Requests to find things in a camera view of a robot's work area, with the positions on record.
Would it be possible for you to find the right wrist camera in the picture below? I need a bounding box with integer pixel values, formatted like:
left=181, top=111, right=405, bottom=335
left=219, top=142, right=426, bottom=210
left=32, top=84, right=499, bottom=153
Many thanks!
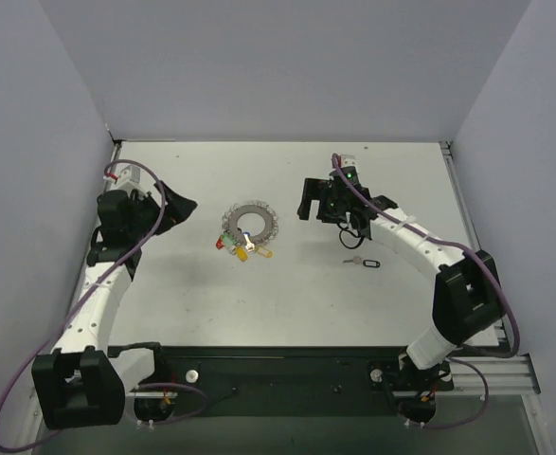
left=338, top=155, right=357, bottom=168

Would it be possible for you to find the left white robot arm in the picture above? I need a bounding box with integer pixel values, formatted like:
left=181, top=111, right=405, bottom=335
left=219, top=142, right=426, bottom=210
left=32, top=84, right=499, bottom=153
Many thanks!
left=31, top=181, right=198, bottom=430

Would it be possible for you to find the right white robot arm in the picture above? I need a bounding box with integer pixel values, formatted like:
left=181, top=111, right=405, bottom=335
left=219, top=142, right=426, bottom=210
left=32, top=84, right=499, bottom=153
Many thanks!
left=297, top=174, right=504, bottom=371

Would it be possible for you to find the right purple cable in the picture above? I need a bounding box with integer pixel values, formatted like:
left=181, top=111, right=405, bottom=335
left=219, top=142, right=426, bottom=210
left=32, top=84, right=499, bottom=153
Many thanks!
left=330, top=152, right=520, bottom=430

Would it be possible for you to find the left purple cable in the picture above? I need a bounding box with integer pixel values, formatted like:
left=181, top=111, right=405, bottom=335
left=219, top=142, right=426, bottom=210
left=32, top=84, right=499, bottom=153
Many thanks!
left=0, top=159, right=210, bottom=450

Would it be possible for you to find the yellow key tag right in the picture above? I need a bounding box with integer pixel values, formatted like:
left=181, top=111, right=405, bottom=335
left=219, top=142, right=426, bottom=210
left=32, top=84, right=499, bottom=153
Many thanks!
left=255, top=246, right=273, bottom=259

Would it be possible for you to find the silver key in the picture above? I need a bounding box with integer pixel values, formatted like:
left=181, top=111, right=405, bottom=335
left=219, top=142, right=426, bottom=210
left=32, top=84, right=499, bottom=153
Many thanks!
left=343, top=256, right=363, bottom=264

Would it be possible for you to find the yellow key tag left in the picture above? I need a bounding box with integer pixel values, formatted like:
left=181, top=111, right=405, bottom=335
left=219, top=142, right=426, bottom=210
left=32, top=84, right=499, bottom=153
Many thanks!
left=236, top=246, right=248, bottom=262

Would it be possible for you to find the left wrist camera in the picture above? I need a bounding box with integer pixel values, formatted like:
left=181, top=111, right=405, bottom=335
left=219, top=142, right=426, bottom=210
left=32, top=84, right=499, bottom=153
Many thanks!
left=115, top=165, right=142, bottom=193

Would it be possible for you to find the purple cable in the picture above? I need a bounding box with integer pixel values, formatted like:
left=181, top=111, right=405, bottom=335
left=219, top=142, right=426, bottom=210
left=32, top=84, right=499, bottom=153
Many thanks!
left=330, top=152, right=520, bottom=430
left=0, top=159, right=210, bottom=450

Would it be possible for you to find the yellow key tag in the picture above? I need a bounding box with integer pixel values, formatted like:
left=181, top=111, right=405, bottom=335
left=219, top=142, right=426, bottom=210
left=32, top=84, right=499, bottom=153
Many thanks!
left=255, top=246, right=273, bottom=259
left=236, top=246, right=248, bottom=262

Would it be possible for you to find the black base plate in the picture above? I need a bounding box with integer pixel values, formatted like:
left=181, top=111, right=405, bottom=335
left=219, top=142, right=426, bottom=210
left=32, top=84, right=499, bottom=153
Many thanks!
left=129, top=346, right=454, bottom=423

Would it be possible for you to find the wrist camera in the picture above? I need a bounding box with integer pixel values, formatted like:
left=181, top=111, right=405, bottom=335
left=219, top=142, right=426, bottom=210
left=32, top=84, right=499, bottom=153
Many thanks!
left=115, top=165, right=142, bottom=193
left=338, top=155, right=357, bottom=168

